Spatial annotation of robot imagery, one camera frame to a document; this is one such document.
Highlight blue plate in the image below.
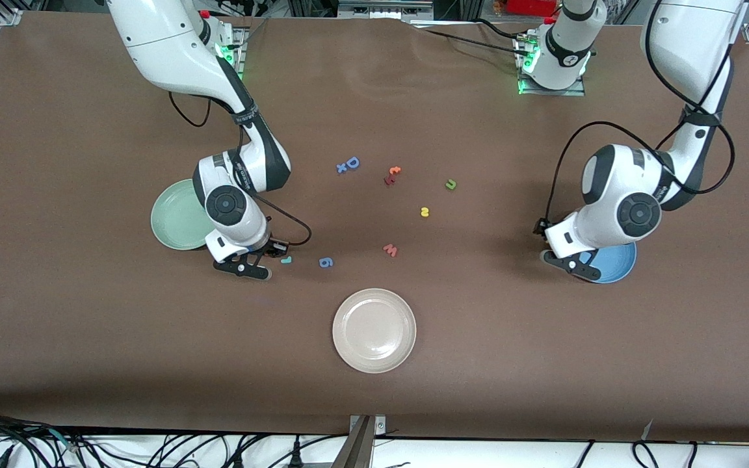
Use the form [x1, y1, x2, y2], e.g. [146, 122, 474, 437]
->
[570, 240, 638, 285]

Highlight pale green plate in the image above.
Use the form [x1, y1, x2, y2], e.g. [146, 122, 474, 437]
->
[150, 179, 214, 252]

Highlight beige plate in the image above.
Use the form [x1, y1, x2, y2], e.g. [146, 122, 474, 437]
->
[332, 288, 417, 374]

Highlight red box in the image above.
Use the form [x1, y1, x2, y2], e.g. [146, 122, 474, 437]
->
[505, 0, 558, 17]

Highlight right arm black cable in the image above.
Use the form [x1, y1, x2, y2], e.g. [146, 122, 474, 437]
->
[168, 91, 312, 248]

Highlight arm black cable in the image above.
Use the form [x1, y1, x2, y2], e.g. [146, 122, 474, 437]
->
[544, 0, 737, 225]
[168, 91, 312, 248]

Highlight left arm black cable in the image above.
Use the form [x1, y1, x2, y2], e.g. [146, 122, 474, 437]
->
[544, 0, 737, 225]

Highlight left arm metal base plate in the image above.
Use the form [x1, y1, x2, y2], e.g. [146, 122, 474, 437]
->
[516, 32, 586, 97]

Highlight black cable on table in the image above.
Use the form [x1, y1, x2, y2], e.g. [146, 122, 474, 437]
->
[414, 19, 525, 53]

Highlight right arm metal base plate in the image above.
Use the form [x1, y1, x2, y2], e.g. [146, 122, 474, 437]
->
[218, 16, 249, 79]

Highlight metal table edge bracket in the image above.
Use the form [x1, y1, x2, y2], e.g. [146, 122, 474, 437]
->
[332, 415, 387, 468]

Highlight aluminium frame rail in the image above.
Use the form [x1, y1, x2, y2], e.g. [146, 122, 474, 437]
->
[287, 0, 482, 20]

